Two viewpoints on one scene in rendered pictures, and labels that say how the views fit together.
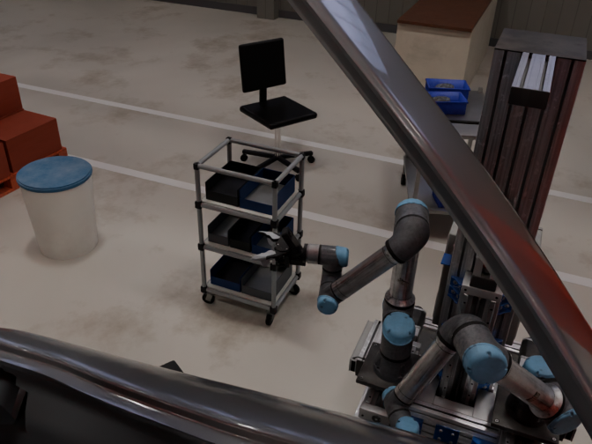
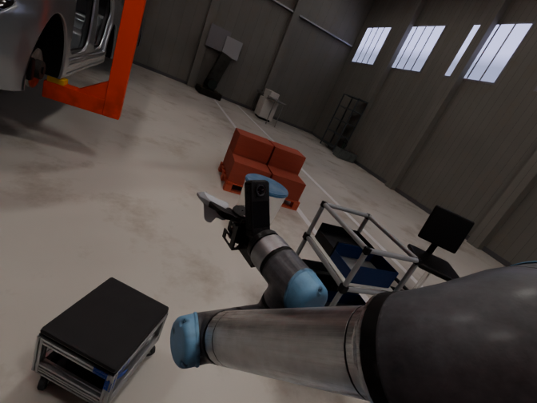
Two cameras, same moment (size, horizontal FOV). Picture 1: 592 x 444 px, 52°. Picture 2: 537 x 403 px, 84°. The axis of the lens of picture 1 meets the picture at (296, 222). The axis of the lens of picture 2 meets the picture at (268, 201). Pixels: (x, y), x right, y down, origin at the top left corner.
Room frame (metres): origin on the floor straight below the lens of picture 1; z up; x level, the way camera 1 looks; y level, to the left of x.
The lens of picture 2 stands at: (1.45, -0.36, 1.50)
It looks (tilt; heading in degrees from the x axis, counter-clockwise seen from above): 20 degrees down; 41
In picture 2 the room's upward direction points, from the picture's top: 24 degrees clockwise
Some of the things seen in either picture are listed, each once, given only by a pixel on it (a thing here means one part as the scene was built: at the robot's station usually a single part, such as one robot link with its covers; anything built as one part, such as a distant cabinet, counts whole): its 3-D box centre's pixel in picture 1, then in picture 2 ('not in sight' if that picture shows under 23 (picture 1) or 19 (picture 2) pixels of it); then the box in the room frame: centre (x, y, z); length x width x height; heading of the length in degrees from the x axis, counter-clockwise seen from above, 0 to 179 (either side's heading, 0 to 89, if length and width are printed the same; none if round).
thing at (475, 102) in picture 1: (447, 157); not in sight; (4.19, -1.12, 0.50); 1.07 x 0.62 x 1.01; 171
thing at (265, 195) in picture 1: (250, 233); (328, 293); (3.06, 0.27, 0.50); 0.54 x 0.42 x 1.00; 68
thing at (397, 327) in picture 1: (397, 334); not in sight; (1.69, -0.39, 0.98); 0.13 x 0.12 x 0.14; 173
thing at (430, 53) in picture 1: (448, 37); not in sight; (7.77, -1.84, 0.44); 2.49 x 0.80 x 0.88; 159
